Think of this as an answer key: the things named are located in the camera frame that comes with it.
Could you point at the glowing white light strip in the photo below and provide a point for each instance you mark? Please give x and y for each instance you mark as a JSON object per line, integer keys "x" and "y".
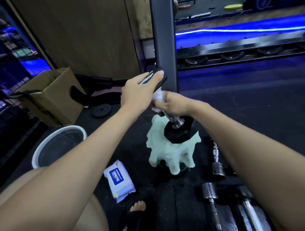
{"x": 238, "y": 30}

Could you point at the large chrome dumbbell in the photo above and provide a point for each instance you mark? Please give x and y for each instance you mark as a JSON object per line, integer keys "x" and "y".
{"x": 209, "y": 190}

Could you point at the red weight plate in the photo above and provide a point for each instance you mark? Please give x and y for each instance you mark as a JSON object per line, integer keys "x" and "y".
{"x": 184, "y": 7}

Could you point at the dark metal rack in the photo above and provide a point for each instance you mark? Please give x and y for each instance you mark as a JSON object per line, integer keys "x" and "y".
{"x": 226, "y": 46}

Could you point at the brown cardboard box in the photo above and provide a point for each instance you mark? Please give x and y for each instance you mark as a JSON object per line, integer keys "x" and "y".
{"x": 62, "y": 102}

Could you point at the person's left forearm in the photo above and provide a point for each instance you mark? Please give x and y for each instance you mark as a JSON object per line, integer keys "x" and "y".
{"x": 59, "y": 171}

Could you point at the black padded bench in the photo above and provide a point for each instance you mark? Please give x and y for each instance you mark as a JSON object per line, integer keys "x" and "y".
{"x": 102, "y": 97}

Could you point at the thin wooden stick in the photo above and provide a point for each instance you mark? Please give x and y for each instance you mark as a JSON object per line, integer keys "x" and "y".
{"x": 35, "y": 40}

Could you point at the yellow weight plate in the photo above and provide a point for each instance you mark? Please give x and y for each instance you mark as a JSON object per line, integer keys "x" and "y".
{"x": 233, "y": 7}

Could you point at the white wet wipe sheet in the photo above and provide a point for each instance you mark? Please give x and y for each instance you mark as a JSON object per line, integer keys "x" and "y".
{"x": 157, "y": 96}

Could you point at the steel barbell bar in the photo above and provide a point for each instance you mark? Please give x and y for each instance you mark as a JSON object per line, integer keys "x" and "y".
{"x": 200, "y": 15}

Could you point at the black left sandal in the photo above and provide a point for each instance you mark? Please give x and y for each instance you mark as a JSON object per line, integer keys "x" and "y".
{"x": 135, "y": 221}

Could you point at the row of black bumper plates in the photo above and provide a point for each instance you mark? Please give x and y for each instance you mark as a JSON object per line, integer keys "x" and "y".
{"x": 262, "y": 3}

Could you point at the white rimmed basin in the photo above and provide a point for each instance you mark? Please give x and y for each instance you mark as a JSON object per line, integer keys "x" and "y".
{"x": 59, "y": 145}

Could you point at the white blue wet wipes pack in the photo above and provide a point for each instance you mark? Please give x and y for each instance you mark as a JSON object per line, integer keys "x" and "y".
{"x": 124, "y": 190}

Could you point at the small black weight plate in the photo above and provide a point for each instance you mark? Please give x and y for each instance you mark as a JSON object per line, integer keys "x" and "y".
{"x": 102, "y": 111}

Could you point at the small chrome dumbbell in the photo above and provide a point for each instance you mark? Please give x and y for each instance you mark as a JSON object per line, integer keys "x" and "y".
{"x": 218, "y": 170}

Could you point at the person's right hand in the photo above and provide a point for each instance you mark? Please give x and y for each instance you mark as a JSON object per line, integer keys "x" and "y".
{"x": 176, "y": 104}

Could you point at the person's left leg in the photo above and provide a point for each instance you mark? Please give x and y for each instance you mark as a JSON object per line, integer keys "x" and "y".
{"x": 95, "y": 216}

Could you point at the person's right forearm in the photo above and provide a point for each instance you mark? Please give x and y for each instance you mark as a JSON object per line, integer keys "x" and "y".
{"x": 262, "y": 161}

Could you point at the light green cloth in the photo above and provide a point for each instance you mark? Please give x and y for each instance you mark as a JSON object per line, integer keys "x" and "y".
{"x": 164, "y": 152}

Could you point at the person's left hand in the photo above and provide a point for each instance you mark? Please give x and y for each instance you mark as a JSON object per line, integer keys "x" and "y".
{"x": 138, "y": 95}

